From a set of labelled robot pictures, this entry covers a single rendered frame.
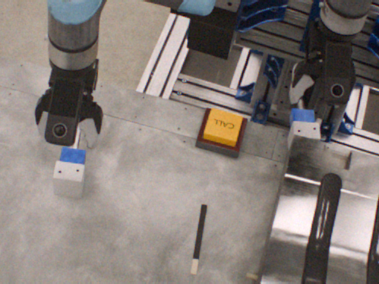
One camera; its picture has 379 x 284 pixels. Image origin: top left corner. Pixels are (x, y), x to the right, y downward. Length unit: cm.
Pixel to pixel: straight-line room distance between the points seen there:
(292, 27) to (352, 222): 54
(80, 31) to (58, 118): 15
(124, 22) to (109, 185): 138
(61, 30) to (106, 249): 44
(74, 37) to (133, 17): 168
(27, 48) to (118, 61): 29
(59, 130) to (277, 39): 74
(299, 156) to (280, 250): 20
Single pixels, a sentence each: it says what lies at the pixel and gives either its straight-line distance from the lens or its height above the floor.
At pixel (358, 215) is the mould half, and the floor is 89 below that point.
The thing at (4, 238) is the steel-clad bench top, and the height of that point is 80.
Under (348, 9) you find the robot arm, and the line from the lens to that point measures 141.
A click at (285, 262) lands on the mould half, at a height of 91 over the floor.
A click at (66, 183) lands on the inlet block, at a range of 156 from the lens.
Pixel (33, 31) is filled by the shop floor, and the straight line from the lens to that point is 291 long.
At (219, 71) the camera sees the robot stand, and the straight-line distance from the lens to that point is 257.
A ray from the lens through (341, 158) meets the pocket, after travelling 164.
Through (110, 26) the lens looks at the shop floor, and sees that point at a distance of 292.
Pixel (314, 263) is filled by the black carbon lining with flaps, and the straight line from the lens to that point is 148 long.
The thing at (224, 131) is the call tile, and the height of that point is 84.
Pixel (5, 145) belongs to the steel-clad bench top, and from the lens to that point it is 166.
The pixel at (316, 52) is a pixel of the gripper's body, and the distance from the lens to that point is 150.
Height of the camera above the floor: 216
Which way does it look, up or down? 54 degrees down
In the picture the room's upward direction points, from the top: 11 degrees clockwise
